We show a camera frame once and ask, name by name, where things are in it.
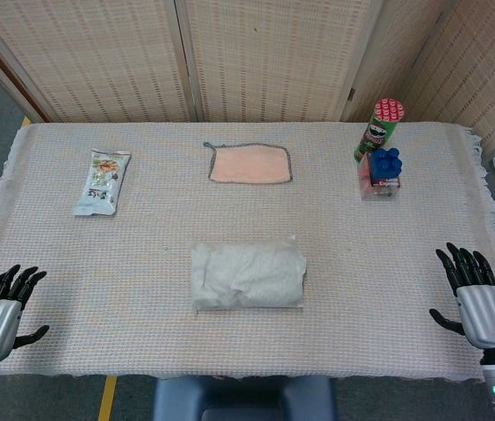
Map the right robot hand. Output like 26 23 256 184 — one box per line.
428 241 495 351

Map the clear plastic bag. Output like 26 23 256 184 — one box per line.
190 233 309 314

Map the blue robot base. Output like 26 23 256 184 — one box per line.
152 375 337 421

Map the white towel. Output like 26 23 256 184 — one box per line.
190 240 308 310

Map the blue-capped bottle pack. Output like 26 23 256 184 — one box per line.
359 146 405 203

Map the snack packet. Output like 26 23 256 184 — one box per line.
72 147 133 218

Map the green Pringles can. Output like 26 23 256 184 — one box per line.
353 96 407 163

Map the woven tablecloth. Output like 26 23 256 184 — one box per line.
0 120 495 381

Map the orange towel with grey trim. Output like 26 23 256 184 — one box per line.
202 140 294 185

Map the folding bamboo screen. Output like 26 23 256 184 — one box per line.
0 0 495 151

